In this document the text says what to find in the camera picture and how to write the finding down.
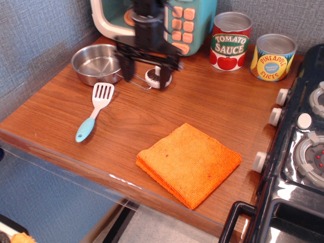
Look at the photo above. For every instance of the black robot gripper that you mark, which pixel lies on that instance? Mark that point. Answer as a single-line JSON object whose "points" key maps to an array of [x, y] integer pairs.
{"points": [[147, 45]]}

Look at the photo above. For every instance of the stainless steel pot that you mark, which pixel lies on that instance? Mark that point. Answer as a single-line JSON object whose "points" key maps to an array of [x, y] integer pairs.
{"points": [[97, 63]]}

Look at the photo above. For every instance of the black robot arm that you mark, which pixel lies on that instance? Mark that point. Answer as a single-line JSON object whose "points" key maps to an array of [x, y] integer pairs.
{"points": [[150, 9]]}

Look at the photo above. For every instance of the white toy mushroom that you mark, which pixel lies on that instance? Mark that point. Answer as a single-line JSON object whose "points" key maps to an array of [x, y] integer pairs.
{"points": [[152, 77]]}

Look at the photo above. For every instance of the orange plate in microwave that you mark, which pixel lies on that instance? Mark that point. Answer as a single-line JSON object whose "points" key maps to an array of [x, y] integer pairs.
{"points": [[128, 17]]}

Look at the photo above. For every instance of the teal toy microwave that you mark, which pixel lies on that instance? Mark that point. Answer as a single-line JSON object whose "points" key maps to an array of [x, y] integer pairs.
{"points": [[187, 27]]}

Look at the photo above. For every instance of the tomato sauce can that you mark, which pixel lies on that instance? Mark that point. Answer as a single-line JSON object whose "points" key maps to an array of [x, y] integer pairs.
{"points": [[230, 39]]}

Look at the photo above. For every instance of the orange folded cloth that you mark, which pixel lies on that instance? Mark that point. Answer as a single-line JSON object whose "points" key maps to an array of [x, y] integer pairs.
{"points": [[189, 164]]}

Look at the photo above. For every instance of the pineapple slices can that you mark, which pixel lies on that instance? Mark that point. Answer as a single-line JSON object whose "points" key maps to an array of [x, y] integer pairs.
{"points": [[273, 56]]}

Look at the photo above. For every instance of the white stove knob middle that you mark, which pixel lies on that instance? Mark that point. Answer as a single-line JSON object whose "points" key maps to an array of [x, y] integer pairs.
{"points": [[275, 116]]}

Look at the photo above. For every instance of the white stove knob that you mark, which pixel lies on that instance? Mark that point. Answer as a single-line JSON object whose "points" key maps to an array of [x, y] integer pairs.
{"points": [[281, 97], [275, 116], [259, 161]]}

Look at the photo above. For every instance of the white stove knob rear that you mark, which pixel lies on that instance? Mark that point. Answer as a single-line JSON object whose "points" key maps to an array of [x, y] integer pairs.
{"points": [[281, 97]]}

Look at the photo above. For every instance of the white stove knob front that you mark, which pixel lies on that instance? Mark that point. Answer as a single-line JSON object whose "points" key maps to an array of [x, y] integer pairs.
{"points": [[259, 161]]}

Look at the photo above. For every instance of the white round stove button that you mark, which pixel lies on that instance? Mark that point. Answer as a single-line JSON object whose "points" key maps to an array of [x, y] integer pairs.
{"points": [[304, 121]]}

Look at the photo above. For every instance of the grey stove burner rear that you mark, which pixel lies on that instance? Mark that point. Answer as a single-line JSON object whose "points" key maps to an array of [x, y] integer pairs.
{"points": [[316, 107]]}

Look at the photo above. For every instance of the grey stove burner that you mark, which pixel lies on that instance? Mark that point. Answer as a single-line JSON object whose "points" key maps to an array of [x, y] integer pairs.
{"points": [[316, 107], [308, 157]]}

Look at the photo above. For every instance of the grey stove burner front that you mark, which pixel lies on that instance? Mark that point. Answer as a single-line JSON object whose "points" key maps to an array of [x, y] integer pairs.
{"points": [[308, 157]]}

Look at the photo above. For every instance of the black toy stove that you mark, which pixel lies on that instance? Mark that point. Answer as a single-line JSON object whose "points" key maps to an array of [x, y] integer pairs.
{"points": [[289, 207]]}

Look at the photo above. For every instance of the white spatula blue handle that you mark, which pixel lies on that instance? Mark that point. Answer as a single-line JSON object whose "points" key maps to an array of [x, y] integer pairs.
{"points": [[101, 97]]}

